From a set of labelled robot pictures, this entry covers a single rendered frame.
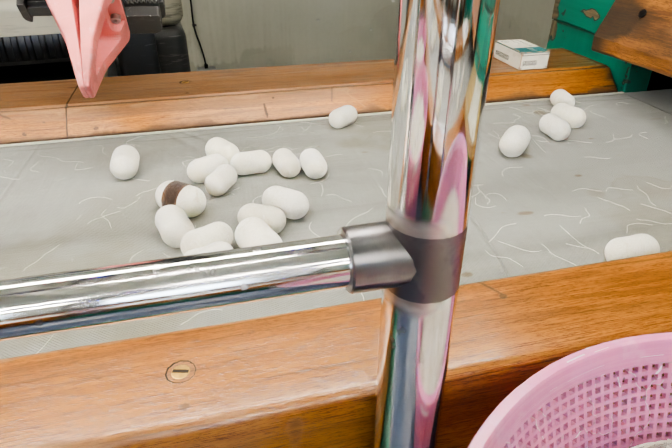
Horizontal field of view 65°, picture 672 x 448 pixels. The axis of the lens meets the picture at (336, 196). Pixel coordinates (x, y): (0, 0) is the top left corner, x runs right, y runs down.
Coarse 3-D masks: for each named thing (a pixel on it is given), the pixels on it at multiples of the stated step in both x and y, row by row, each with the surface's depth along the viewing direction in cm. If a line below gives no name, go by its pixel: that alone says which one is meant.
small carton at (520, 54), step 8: (504, 40) 63; (512, 40) 63; (520, 40) 63; (496, 48) 63; (504, 48) 61; (512, 48) 60; (520, 48) 60; (528, 48) 60; (536, 48) 60; (496, 56) 63; (504, 56) 62; (512, 56) 60; (520, 56) 58; (528, 56) 58; (536, 56) 59; (544, 56) 59; (512, 64) 60; (520, 64) 59; (528, 64) 59; (536, 64) 59; (544, 64) 59
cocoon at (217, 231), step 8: (208, 224) 32; (216, 224) 32; (224, 224) 32; (192, 232) 31; (200, 232) 31; (208, 232) 31; (216, 232) 32; (224, 232) 32; (232, 232) 32; (184, 240) 31; (192, 240) 31; (200, 240) 31; (208, 240) 31; (216, 240) 32; (224, 240) 32; (232, 240) 32; (184, 248) 31; (192, 248) 31
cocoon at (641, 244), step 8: (616, 240) 31; (624, 240) 30; (632, 240) 31; (640, 240) 31; (648, 240) 31; (656, 240) 31; (608, 248) 31; (616, 248) 30; (624, 248) 30; (632, 248) 30; (640, 248) 30; (648, 248) 30; (656, 248) 30; (608, 256) 31; (616, 256) 30; (624, 256) 30; (632, 256) 30
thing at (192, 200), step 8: (160, 184) 36; (160, 192) 36; (184, 192) 35; (192, 192) 35; (200, 192) 36; (160, 200) 36; (184, 200) 35; (192, 200) 35; (200, 200) 35; (184, 208) 35; (192, 208) 35; (200, 208) 35; (192, 216) 36
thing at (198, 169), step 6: (210, 156) 40; (216, 156) 41; (222, 156) 41; (192, 162) 40; (198, 162) 40; (204, 162) 40; (210, 162) 40; (216, 162) 40; (222, 162) 41; (192, 168) 39; (198, 168) 39; (204, 168) 40; (210, 168) 40; (192, 174) 40; (198, 174) 39; (204, 174) 40; (192, 180) 40; (198, 180) 40; (204, 180) 40
